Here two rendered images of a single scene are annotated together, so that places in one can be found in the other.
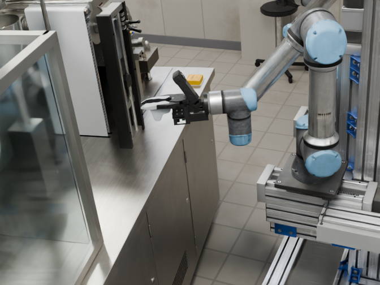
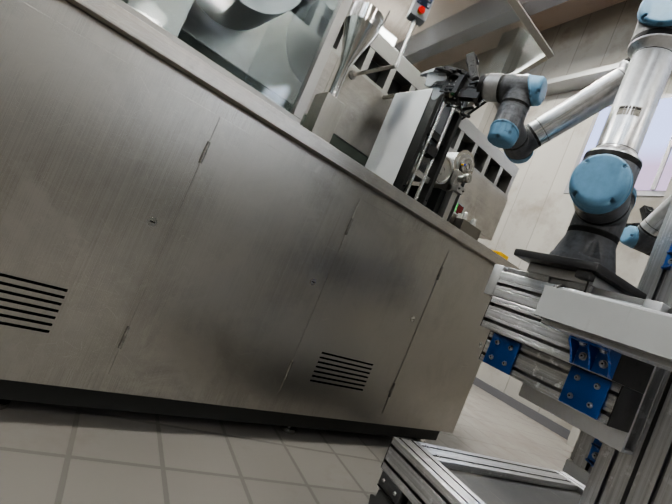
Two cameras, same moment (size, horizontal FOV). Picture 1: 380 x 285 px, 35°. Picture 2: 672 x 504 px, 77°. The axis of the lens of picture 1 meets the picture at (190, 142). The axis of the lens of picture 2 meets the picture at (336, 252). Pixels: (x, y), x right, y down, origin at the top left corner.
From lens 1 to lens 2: 1.73 m
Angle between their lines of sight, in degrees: 47
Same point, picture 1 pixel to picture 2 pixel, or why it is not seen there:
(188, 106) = (463, 75)
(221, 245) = not seen: hidden behind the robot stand
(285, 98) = not seen: hidden behind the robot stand
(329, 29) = not seen: outside the picture
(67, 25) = (416, 101)
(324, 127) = (623, 127)
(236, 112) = (512, 89)
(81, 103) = (385, 171)
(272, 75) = (578, 100)
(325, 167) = (600, 182)
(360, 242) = (610, 321)
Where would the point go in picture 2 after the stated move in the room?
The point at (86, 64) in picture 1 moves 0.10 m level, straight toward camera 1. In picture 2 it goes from (409, 134) to (404, 123)
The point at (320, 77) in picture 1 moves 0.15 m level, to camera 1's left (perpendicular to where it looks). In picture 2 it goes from (644, 54) to (571, 52)
